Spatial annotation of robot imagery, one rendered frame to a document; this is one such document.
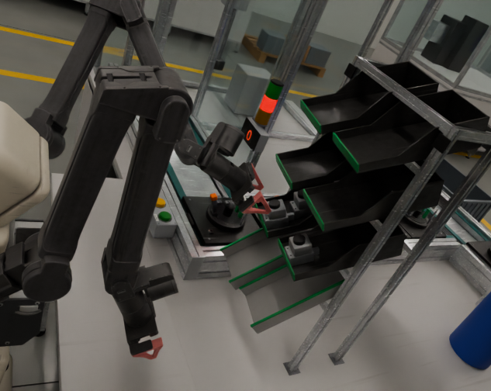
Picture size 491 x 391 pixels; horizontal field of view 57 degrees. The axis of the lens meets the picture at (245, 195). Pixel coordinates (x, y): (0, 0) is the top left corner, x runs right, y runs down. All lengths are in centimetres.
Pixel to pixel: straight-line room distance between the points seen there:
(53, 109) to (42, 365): 133
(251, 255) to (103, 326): 45
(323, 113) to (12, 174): 68
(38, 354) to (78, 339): 102
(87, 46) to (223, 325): 84
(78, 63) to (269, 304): 78
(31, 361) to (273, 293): 129
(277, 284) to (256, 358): 22
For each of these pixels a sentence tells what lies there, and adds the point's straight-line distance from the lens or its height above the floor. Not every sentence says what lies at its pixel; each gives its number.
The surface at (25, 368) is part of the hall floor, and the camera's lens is 223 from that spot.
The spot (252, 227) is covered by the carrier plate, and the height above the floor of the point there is 97.
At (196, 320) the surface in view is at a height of 86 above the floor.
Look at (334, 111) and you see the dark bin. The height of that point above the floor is 154.
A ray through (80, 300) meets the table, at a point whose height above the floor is 86.
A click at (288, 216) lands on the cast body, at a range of 120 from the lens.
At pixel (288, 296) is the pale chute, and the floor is 107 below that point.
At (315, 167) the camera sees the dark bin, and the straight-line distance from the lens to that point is 118.
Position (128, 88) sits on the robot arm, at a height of 161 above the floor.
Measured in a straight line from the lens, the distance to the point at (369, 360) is 156.
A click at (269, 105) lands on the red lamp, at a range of 158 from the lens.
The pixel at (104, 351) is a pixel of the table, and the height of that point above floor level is 86.
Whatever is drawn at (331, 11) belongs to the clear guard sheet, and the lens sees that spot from 290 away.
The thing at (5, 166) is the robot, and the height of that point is 136.
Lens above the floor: 187
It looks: 31 degrees down
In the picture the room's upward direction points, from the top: 24 degrees clockwise
